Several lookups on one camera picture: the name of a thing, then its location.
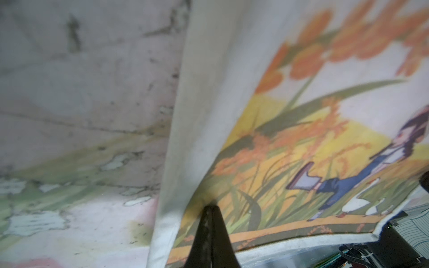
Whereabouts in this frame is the yellow-handled cartoon canvas bag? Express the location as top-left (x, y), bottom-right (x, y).
top-left (147, 1), bottom-right (429, 268)

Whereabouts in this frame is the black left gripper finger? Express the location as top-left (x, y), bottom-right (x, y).
top-left (183, 204), bottom-right (240, 268)

